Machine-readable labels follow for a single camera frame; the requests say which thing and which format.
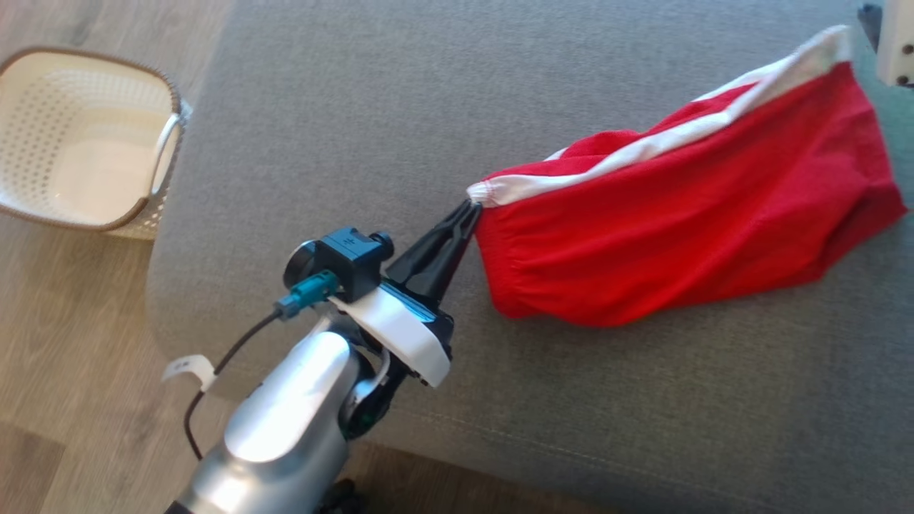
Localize white perforated laundry basket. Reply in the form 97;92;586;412
0;46;192;240

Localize red shorts white stripe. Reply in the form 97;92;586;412
468;25;908;328

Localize grey fabric sofa seat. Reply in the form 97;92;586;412
146;0;914;514

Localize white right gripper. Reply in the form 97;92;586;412
857;0;914;88

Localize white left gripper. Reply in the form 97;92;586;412
328;200;483;388

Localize white cable label tag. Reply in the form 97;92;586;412
162;353;216;393

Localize black left cable teal plug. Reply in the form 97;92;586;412
184;270;340;461

